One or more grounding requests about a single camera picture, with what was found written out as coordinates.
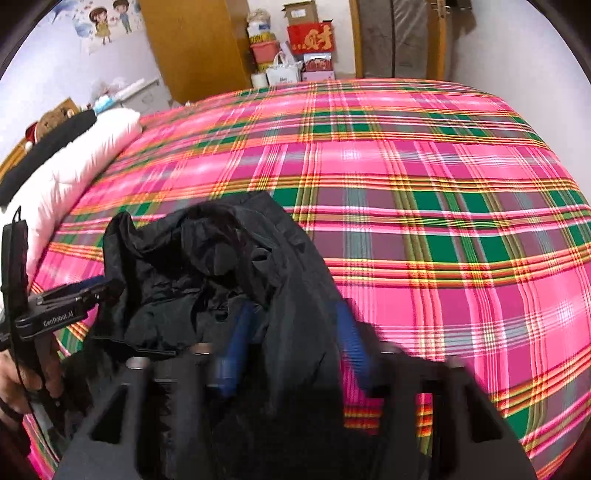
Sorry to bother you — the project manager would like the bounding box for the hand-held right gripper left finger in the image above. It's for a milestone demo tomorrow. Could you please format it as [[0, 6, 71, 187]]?
[[53, 299, 264, 480]]

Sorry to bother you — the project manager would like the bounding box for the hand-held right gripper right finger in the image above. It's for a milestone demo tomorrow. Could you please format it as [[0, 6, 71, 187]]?
[[333, 298, 539, 480]]

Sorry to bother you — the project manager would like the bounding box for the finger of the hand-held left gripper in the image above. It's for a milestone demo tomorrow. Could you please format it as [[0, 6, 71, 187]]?
[[41, 281, 126, 319], [28, 276, 114, 306]]

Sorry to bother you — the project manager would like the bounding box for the black puffer jacket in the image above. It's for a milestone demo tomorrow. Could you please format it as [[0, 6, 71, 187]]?
[[60, 191, 384, 480]]

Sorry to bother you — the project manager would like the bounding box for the person's left hand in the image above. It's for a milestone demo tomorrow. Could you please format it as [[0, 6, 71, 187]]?
[[0, 339, 65, 428]]

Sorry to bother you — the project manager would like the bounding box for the white quilt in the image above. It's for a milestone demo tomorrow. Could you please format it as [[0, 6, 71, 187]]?
[[0, 108, 144, 278]]

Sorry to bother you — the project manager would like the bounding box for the pink plaid bed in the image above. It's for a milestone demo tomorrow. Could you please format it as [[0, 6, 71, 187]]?
[[21, 78, 591, 480]]

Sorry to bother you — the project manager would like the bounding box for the black pillow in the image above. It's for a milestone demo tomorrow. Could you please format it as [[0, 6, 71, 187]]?
[[0, 111, 99, 208]]

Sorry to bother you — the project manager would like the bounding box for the wooden headboard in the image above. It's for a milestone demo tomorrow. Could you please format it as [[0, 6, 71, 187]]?
[[0, 138, 33, 183]]

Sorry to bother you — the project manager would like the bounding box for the brown plush toy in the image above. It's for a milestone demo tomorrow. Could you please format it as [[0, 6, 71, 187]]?
[[25, 108, 77, 144]]

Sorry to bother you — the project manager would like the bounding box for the white nightstand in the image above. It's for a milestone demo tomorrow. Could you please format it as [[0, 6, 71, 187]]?
[[115, 78, 174, 114]]

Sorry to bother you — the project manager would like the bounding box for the wooden wardrobe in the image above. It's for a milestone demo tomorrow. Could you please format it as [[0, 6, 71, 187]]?
[[139, 0, 252, 104]]

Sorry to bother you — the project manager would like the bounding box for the white paper bag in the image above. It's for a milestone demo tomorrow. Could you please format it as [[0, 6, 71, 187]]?
[[265, 52, 303, 85]]

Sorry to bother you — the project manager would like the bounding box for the patterned red box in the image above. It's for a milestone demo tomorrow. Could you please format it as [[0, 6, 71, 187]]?
[[302, 52, 334, 72]]

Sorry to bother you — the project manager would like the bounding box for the pink plastic basket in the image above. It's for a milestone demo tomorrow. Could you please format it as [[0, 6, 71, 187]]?
[[249, 41, 282, 65]]

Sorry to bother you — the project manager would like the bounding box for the red gift box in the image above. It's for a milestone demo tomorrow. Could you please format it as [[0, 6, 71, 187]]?
[[286, 19, 335, 54]]

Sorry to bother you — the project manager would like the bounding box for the stack of white packages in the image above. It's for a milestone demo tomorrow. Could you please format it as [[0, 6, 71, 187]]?
[[246, 9, 278, 44]]

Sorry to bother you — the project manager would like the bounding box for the wooden door with grey curtain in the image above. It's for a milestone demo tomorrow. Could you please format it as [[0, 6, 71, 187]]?
[[348, 0, 455, 81]]

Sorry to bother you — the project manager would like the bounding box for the cardboard box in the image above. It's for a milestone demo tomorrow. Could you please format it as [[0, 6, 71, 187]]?
[[283, 0, 320, 26]]

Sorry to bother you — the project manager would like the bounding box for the cartoon wall sticker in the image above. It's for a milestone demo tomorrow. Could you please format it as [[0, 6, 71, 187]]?
[[46, 0, 144, 54]]

